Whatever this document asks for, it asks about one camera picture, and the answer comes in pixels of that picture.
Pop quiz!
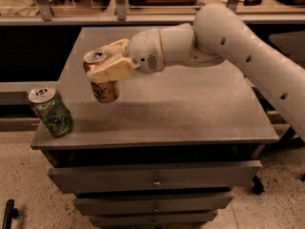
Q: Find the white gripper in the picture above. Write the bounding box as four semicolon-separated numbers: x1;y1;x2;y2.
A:
87;29;165;84

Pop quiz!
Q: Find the orange soda can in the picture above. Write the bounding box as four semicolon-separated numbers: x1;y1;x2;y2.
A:
83;50;119;103

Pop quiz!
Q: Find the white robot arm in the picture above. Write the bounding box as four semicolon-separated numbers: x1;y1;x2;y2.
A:
84;4;305;139

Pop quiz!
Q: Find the green soda can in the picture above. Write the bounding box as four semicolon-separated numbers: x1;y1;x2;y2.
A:
28;87;73;137

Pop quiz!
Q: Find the grey metal railing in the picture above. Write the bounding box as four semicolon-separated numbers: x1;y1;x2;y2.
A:
0;0;305;25

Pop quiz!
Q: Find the grey drawer cabinet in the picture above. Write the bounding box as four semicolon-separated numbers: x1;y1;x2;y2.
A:
30;25;280;229

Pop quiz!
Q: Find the top grey drawer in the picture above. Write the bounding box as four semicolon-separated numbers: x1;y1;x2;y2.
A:
48;160;261;193

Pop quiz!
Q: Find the grey drawer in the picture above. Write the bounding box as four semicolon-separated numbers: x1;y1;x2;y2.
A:
89;210;218;228
48;160;261;193
74;192;234;216

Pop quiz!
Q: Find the bottom grey drawer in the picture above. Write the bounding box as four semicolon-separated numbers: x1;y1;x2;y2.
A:
89;210;218;228

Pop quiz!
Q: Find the middle grey drawer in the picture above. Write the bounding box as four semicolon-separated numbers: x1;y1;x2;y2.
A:
74;192;234;216

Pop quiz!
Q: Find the black stand leg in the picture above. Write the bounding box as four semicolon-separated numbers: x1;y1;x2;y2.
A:
262;127;305;154

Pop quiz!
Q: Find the black cabinet caster wheel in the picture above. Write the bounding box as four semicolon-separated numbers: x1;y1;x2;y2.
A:
253;176;264;195

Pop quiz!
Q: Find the black handle on floor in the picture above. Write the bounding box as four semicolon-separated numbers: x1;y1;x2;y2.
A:
2;199;19;229

